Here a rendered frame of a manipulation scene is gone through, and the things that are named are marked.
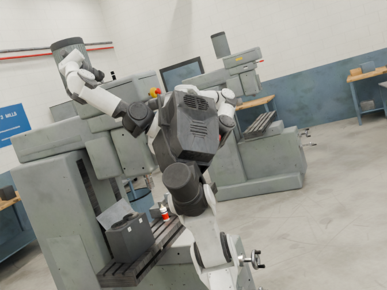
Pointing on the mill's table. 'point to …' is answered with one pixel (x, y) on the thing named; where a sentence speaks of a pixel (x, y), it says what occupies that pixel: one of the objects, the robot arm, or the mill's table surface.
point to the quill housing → (133, 153)
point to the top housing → (124, 91)
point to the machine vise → (159, 209)
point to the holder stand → (130, 237)
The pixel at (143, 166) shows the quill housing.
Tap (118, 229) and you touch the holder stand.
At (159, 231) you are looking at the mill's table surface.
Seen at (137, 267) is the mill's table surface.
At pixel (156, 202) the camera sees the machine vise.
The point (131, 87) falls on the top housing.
